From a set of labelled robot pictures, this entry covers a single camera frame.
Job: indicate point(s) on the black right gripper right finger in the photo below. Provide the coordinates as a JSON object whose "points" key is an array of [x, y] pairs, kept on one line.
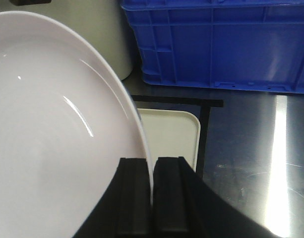
{"points": [[171, 216]]}

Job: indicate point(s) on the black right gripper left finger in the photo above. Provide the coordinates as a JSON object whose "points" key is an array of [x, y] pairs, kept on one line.
{"points": [[135, 206]]}

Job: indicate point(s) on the pink plate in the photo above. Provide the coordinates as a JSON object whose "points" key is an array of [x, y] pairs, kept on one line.
{"points": [[66, 120]]}

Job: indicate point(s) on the cream tray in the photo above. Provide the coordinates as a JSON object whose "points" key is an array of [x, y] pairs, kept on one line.
{"points": [[171, 133]]}

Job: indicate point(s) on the stainless steel table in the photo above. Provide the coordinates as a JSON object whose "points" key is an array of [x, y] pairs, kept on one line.
{"points": [[251, 148]]}

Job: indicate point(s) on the blue crate on table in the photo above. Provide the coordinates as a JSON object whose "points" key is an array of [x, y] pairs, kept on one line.
{"points": [[253, 45]]}

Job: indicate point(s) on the cream storage basket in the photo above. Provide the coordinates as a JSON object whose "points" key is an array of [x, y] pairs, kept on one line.
{"points": [[101, 22]]}

